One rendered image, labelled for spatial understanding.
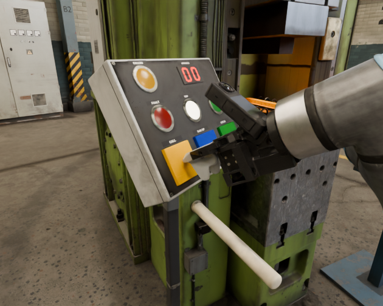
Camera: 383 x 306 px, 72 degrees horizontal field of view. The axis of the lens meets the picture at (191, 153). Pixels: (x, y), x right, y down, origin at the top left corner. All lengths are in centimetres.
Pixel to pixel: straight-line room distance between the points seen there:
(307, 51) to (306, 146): 103
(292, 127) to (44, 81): 573
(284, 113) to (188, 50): 61
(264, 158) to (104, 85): 32
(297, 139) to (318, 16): 79
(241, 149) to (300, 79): 101
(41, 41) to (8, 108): 137
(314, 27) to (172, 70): 62
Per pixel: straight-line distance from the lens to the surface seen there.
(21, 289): 187
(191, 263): 120
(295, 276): 156
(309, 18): 107
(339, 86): 35
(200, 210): 105
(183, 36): 92
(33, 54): 591
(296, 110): 36
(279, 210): 112
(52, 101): 601
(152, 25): 127
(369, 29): 883
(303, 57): 138
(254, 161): 42
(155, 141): 50
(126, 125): 50
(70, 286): 177
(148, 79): 54
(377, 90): 34
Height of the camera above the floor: 121
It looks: 21 degrees down
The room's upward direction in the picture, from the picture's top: straight up
